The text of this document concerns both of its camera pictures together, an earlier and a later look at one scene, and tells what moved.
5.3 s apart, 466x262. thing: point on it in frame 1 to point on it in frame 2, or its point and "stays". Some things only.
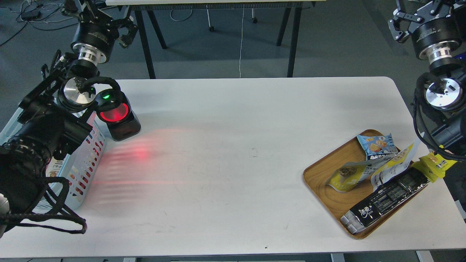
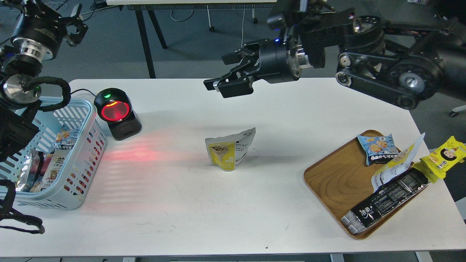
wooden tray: (316, 177) stays
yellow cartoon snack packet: (434, 166) stays
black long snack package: (417, 178) stays
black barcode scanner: (114, 108) stays
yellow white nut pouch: (348, 176) to (226, 152)
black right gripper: (435, 39) to (280, 60)
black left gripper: (98, 33) to (40, 32)
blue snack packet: (379, 147) stays
